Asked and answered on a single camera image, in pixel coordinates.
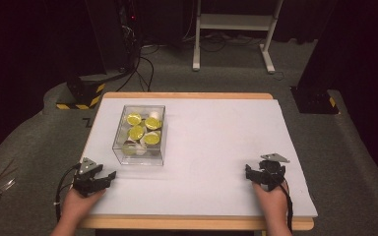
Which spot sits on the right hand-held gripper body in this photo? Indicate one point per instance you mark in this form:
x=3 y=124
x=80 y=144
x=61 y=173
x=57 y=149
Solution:
x=273 y=173

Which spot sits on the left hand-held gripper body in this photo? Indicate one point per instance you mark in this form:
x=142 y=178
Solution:
x=84 y=185

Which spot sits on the clear plastic box case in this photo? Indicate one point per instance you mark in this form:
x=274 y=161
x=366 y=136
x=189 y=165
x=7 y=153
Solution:
x=119 y=154

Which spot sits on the pile of coffee capsules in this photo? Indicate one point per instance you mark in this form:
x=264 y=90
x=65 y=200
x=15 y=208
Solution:
x=137 y=132

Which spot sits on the clear plastic drawer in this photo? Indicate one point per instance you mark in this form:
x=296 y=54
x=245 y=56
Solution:
x=157 y=157

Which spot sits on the person's left hand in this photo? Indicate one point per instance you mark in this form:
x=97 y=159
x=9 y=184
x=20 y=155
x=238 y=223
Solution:
x=77 y=206

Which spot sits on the person's right hand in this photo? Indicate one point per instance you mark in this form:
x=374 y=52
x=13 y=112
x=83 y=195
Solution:
x=274 y=205

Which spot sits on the white table mat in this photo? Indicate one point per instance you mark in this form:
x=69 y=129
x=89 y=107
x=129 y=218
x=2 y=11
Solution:
x=210 y=157

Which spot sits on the black yellow striped base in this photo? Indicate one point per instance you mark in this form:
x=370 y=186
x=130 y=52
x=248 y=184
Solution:
x=84 y=91

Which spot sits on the wooden table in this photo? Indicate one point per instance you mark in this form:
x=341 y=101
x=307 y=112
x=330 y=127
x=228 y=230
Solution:
x=190 y=95

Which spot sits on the wide black column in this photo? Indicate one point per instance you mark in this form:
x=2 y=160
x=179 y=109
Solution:
x=341 y=42

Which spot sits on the white metal stand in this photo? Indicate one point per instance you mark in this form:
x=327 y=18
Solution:
x=233 y=22

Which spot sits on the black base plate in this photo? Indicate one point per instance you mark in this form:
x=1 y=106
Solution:
x=313 y=100

